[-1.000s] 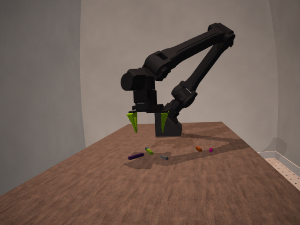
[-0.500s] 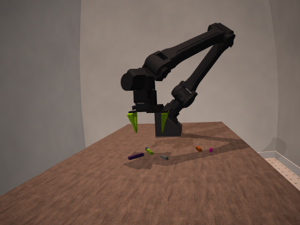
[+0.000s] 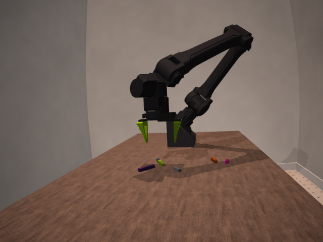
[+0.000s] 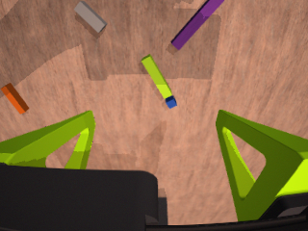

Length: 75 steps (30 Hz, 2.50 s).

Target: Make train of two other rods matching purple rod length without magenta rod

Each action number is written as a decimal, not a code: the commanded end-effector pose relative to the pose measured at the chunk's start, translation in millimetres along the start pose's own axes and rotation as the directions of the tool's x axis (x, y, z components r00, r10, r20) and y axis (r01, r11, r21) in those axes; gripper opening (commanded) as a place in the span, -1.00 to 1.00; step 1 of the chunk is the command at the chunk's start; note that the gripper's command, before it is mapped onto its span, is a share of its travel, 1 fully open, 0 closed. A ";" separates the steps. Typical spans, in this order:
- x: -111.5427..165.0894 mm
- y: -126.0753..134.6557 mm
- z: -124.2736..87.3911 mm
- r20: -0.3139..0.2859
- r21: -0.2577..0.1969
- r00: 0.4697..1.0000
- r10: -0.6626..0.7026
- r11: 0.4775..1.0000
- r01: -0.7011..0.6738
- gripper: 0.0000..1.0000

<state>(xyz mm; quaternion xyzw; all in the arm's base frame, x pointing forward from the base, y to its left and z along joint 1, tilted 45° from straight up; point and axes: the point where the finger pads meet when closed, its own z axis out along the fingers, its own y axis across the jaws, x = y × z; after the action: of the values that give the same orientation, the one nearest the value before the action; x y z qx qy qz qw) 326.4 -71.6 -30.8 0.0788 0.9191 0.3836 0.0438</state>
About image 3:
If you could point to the purple rod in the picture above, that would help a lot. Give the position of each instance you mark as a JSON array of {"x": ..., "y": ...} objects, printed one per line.
[{"x": 146, "y": 168}]

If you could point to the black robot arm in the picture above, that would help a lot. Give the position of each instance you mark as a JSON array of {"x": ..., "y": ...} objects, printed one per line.
[{"x": 171, "y": 69}]

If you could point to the lime green rectangular bar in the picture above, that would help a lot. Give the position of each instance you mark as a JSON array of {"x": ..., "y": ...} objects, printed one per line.
[{"x": 161, "y": 163}]

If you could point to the orange rod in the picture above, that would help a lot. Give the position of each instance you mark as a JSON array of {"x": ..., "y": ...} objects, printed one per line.
[{"x": 213, "y": 160}]

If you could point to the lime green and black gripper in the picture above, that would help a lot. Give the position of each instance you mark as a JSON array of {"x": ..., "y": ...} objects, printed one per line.
[{"x": 163, "y": 117}]

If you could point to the grey rectangular bar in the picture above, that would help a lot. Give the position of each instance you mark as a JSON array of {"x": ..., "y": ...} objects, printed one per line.
[{"x": 176, "y": 169}]

